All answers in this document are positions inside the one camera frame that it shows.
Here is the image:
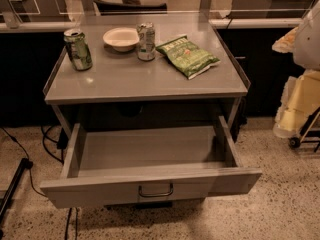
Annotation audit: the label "white bowl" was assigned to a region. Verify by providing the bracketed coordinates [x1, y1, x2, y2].
[103, 27, 139, 52]

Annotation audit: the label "white green soda can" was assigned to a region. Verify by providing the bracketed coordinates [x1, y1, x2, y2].
[137, 22, 155, 61]

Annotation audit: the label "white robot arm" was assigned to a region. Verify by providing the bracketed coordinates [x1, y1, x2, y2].
[272, 1, 320, 138]

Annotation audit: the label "grey cabinet table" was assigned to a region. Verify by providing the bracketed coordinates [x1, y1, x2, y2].
[44, 12, 250, 133]

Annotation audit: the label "black floor stand bar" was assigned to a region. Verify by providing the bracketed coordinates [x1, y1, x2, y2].
[0, 158, 33, 222]

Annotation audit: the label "green jalapeno chip bag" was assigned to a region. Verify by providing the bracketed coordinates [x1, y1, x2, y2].
[156, 36, 220, 80]

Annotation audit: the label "green soda can left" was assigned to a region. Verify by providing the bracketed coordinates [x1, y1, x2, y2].
[64, 28, 93, 71]

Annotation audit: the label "metal drawer handle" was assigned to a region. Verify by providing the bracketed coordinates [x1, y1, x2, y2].
[138, 183, 174, 198]

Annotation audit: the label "black floor cables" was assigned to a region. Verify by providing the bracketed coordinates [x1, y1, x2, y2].
[0, 123, 81, 240]

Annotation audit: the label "open grey top drawer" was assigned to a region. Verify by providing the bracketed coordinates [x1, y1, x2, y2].
[40, 117, 262, 208]

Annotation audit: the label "black wheeled cart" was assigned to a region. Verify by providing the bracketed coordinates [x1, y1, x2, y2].
[289, 107, 320, 151]

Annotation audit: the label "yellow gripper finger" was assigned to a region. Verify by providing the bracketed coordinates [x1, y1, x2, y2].
[272, 27, 298, 53]
[273, 70, 320, 138]

